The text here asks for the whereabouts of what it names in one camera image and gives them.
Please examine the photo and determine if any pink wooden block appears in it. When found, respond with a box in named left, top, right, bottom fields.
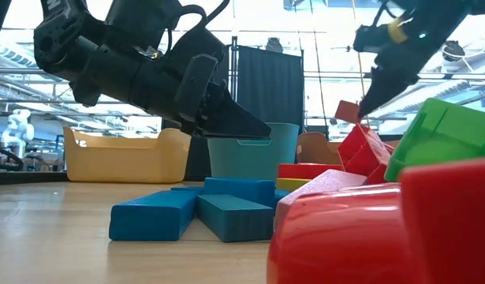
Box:
left=274, top=169, right=368, bottom=230

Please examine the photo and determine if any small red-orange block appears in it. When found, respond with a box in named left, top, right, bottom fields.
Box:
left=334, top=99, right=362, bottom=125

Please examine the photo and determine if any green plastic stud brick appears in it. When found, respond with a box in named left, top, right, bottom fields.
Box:
left=385, top=97, right=485, bottom=183

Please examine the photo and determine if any white humanoid robot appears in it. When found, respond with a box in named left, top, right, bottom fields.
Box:
left=0, top=109, right=35, bottom=159

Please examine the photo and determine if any orange plastic bin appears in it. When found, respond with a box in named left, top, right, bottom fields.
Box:
left=296, top=132, right=401, bottom=166

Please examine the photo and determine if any wide blue wooden block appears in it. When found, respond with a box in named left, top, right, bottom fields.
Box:
left=204, top=177, right=293, bottom=209

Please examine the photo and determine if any red two-stud plastic brick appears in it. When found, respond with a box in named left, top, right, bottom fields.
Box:
left=267, top=157, right=485, bottom=284

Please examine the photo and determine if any teal wooden block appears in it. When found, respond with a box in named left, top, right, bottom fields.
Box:
left=196, top=194, right=275, bottom=243

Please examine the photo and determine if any small red ribbed block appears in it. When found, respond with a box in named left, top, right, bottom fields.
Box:
left=337, top=123, right=396, bottom=185

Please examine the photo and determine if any black bench top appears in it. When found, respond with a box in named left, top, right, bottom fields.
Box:
left=0, top=170, right=69, bottom=186

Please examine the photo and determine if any yellow hanging cable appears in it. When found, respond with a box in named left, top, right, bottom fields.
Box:
left=350, top=0, right=371, bottom=129

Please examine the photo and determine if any black ceiling lamp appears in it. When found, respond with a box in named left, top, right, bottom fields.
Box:
left=264, top=37, right=285, bottom=54
left=442, top=40, right=466, bottom=62

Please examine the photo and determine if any teal plastic bin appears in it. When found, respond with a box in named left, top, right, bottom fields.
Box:
left=207, top=121, right=300, bottom=181

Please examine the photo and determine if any yellow rectangular wooden block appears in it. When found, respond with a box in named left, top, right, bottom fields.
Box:
left=276, top=177, right=312, bottom=192

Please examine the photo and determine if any long blue wooden block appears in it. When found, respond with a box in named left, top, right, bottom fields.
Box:
left=109, top=190, right=199, bottom=242

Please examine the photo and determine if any yellow plastic bin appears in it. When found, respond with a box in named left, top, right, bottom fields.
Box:
left=62, top=125, right=192, bottom=185

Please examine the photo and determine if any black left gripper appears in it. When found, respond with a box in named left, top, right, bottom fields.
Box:
left=131, top=27, right=271, bottom=139

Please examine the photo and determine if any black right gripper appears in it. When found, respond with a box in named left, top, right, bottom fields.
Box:
left=353, top=17, right=440, bottom=118

